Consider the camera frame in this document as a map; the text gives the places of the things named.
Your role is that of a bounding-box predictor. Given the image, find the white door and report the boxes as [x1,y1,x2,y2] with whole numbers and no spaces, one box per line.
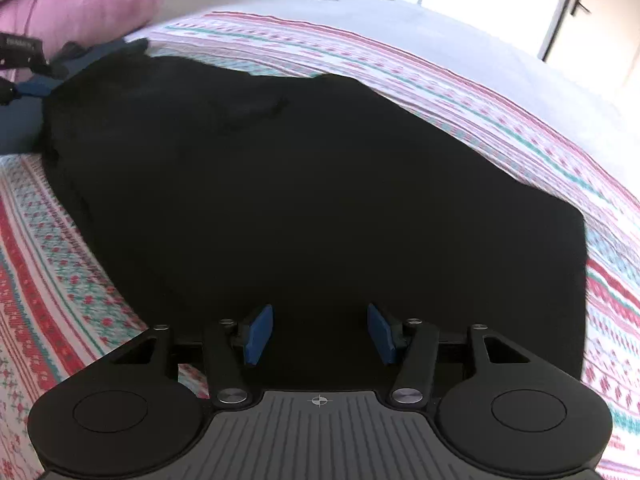
[539,0,640,126]

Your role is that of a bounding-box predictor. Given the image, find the black pants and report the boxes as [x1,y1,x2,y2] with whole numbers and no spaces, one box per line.
[39,50,588,401]

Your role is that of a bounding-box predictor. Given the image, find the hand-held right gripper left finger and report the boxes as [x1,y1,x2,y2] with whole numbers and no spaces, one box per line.
[102,304,275,408]

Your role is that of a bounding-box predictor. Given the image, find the pink pillow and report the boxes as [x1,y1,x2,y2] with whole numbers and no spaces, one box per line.
[0,0,167,63]

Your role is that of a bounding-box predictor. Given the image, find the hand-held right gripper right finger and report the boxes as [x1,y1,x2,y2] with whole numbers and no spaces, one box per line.
[367,302,535,406]

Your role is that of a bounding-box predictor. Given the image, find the folded dark blue garment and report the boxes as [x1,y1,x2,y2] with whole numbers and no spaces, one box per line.
[0,94,53,157]

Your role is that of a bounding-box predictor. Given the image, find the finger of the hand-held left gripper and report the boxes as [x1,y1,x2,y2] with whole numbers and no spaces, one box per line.
[49,37,150,80]
[0,76,60,107]

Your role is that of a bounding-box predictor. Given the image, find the patterned striped blanket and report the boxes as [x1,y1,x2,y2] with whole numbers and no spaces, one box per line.
[0,10,640,480]

